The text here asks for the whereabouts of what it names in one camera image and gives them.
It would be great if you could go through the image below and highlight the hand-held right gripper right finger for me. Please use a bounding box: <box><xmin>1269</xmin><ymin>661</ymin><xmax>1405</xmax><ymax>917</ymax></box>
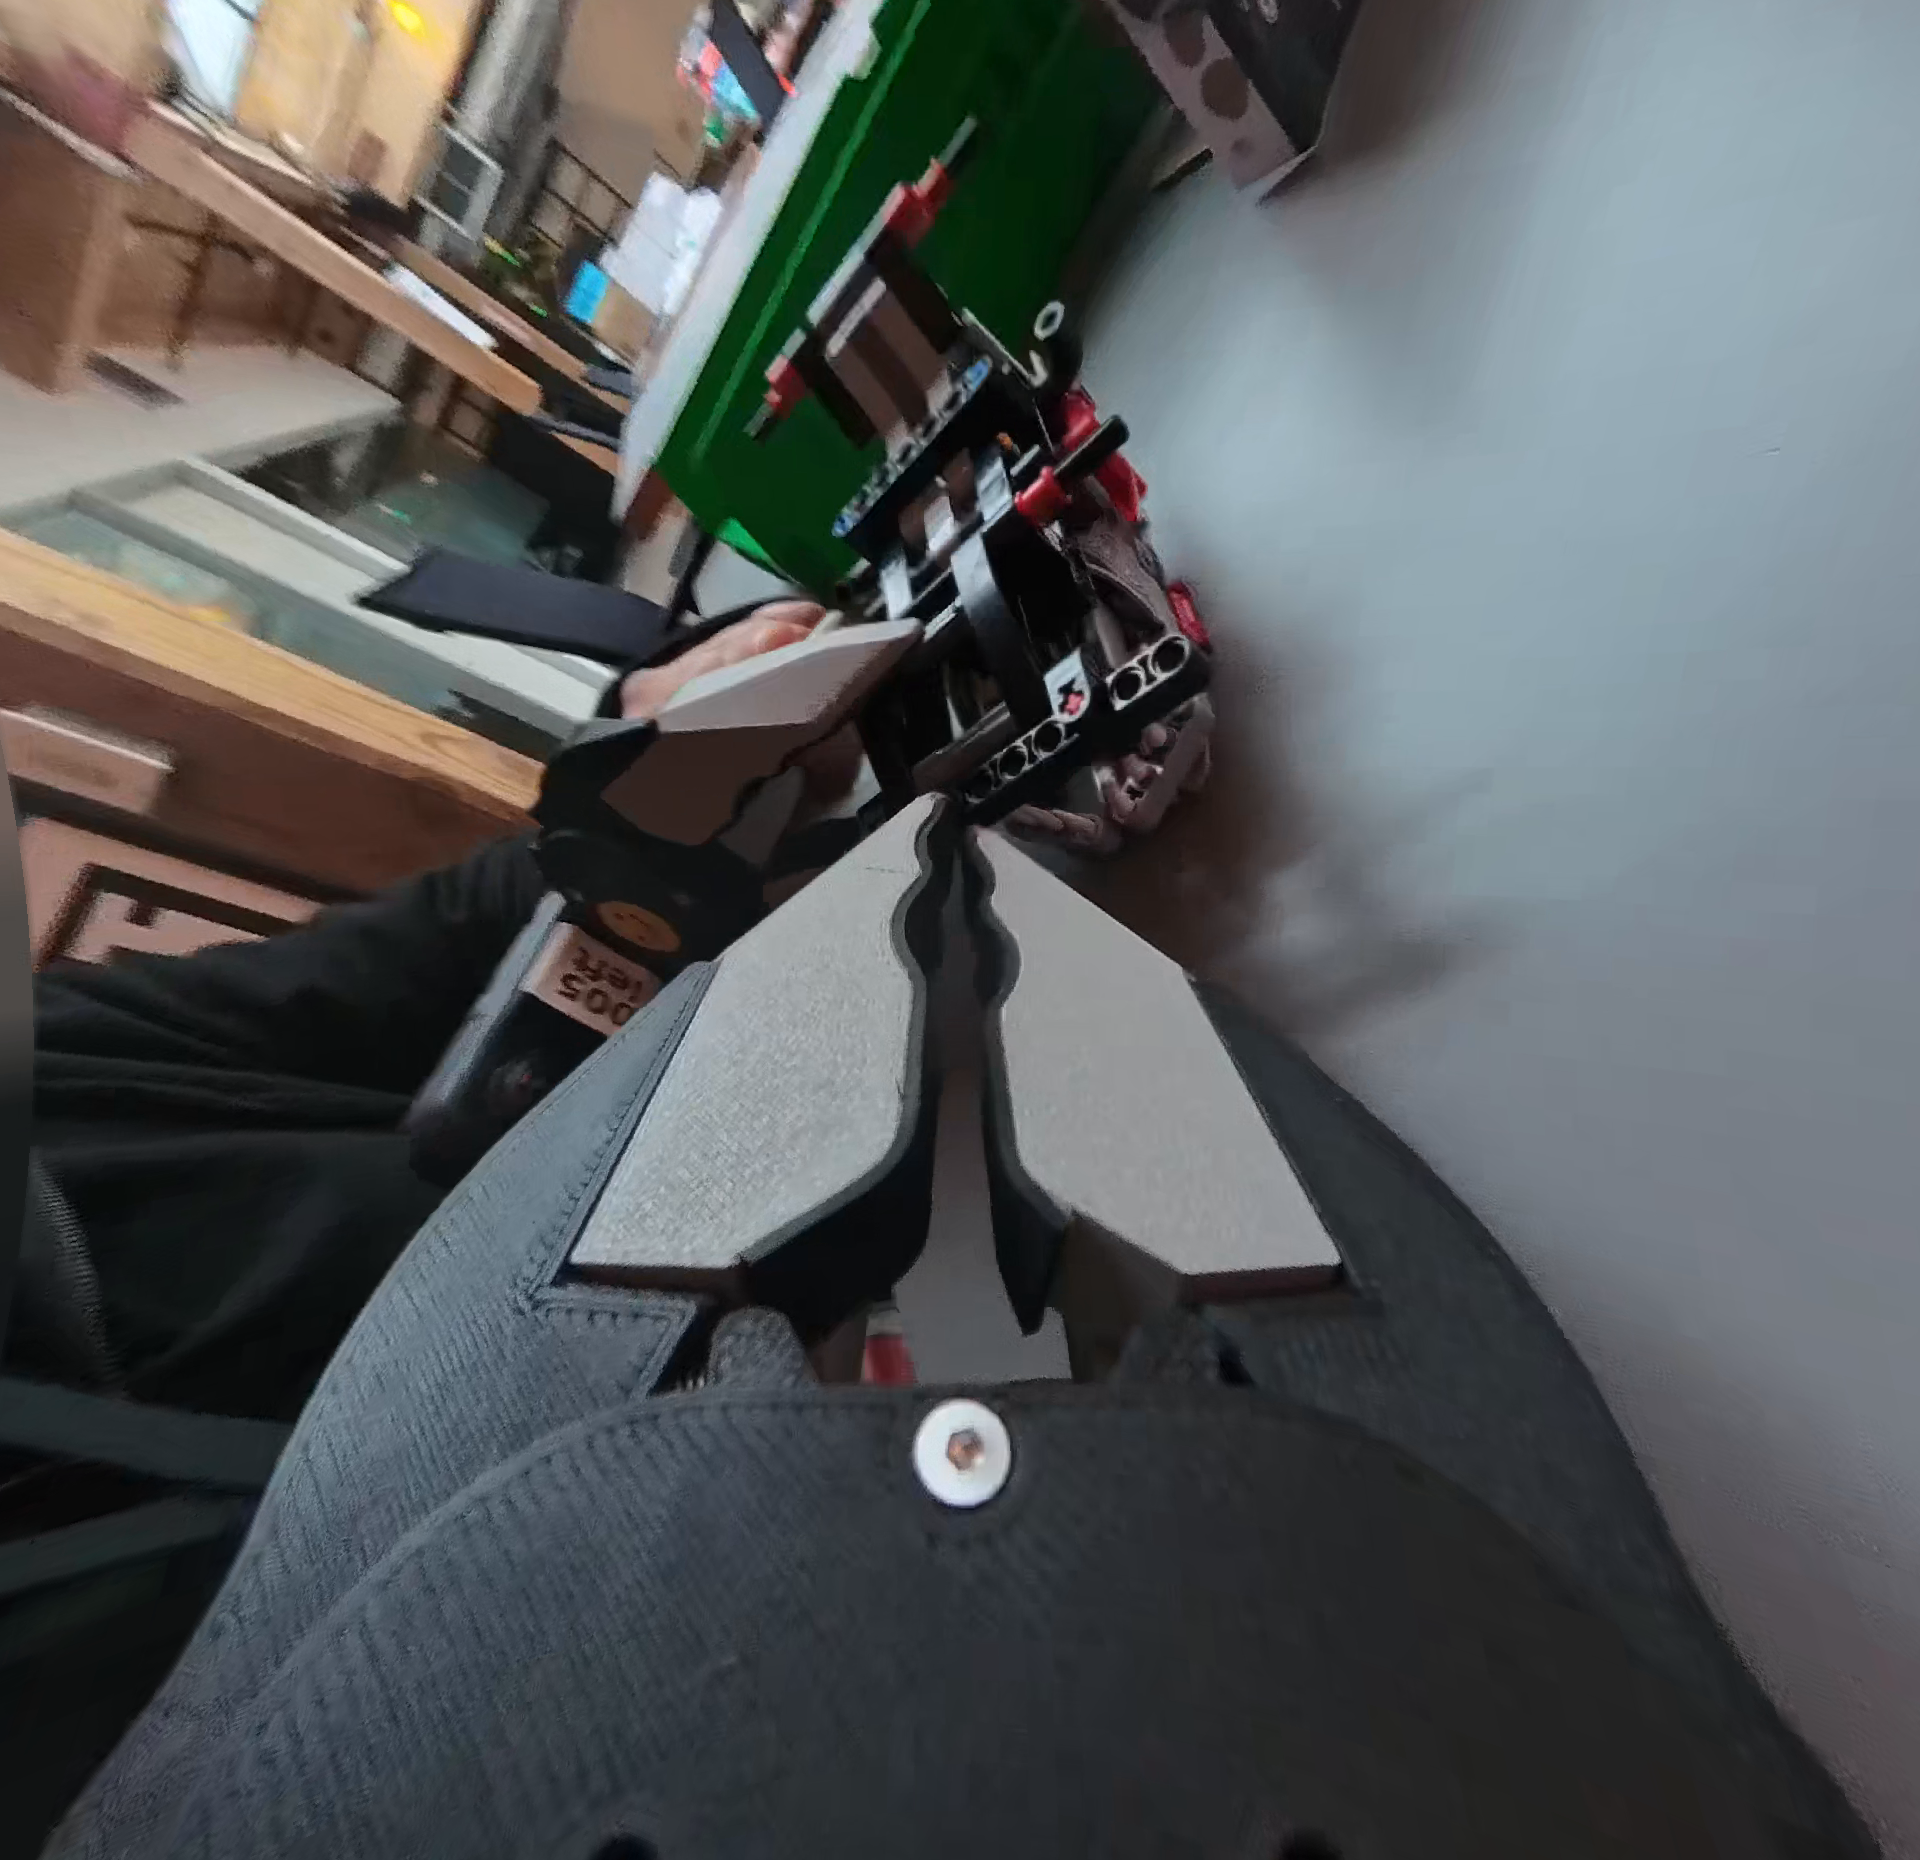
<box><xmin>967</xmin><ymin>824</ymin><xmax>1347</xmax><ymax>1332</ymax></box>

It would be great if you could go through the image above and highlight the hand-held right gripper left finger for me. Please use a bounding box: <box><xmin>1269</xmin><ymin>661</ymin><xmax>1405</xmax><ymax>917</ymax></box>
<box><xmin>567</xmin><ymin>794</ymin><xmax>965</xmax><ymax>1347</ymax></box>

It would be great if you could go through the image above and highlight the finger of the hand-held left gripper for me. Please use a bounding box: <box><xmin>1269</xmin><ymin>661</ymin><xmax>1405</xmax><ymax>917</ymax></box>
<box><xmin>598</xmin><ymin>733</ymin><xmax>810</xmax><ymax>851</ymax></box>
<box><xmin>658</xmin><ymin>617</ymin><xmax>925</xmax><ymax>742</ymax></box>

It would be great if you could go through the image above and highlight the red and grey lego model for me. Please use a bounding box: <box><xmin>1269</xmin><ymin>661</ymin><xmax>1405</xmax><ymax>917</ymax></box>
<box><xmin>757</xmin><ymin>233</ymin><xmax>1222</xmax><ymax>851</ymax></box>

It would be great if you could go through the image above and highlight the person's left forearm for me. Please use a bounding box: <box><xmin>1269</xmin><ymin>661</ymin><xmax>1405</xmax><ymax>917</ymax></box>
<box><xmin>27</xmin><ymin>836</ymin><xmax>560</xmax><ymax>1385</ymax></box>

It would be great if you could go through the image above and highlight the person's left hand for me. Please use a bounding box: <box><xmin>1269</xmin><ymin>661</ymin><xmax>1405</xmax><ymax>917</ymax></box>
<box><xmin>620</xmin><ymin>598</ymin><xmax>835</xmax><ymax>725</ymax></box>

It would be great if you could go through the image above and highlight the black flat pad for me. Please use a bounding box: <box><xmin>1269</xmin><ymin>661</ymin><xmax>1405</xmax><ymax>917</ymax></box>
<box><xmin>357</xmin><ymin>545</ymin><xmax>680</xmax><ymax>668</ymax></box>

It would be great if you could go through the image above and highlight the wooden desk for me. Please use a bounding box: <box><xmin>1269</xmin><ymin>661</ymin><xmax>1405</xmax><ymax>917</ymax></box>
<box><xmin>0</xmin><ymin>530</ymin><xmax>549</xmax><ymax>902</ymax></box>

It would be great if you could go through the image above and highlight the green plastic bin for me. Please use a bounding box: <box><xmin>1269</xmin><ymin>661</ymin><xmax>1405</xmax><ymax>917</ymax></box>
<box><xmin>652</xmin><ymin>0</ymin><xmax>1180</xmax><ymax>590</ymax></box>

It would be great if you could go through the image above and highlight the long wooden table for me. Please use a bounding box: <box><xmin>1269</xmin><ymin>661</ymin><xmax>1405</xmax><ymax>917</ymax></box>
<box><xmin>0</xmin><ymin>82</ymin><xmax>544</xmax><ymax>422</ymax></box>

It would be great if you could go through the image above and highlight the dark cardboard box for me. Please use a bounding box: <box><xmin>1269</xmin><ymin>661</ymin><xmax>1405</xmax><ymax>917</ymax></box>
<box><xmin>1069</xmin><ymin>0</ymin><xmax>1421</xmax><ymax>201</ymax></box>

